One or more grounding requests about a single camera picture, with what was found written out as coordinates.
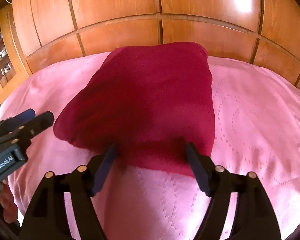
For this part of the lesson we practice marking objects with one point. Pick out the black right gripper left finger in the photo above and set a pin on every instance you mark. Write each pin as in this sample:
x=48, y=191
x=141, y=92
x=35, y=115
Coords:
x=56, y=195

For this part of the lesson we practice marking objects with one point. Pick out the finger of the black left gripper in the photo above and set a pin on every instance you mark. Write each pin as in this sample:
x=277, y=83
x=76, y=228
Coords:
x=10, y=124
x=31, y=128

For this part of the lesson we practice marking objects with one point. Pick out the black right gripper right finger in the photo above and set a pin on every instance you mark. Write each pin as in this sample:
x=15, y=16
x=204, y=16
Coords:
x=254, y=215

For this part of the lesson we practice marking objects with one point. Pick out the dark red velvet garment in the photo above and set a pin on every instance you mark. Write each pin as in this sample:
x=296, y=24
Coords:
x=148, y=102

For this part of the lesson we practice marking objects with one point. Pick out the person's left hand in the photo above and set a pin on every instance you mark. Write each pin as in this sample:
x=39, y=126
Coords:
x=10, y=212

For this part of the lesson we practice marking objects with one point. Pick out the wooden shelf cabinet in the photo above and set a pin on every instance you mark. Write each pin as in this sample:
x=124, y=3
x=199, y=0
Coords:
x=13, y=66

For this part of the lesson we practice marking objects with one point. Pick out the pink bedspread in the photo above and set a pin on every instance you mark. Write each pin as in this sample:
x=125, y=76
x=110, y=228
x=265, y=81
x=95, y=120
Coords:
x=257, y=129

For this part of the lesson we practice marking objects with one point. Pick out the wooden panelled wardrobe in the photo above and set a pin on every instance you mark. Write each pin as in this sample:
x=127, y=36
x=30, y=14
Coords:
x=265, y=33

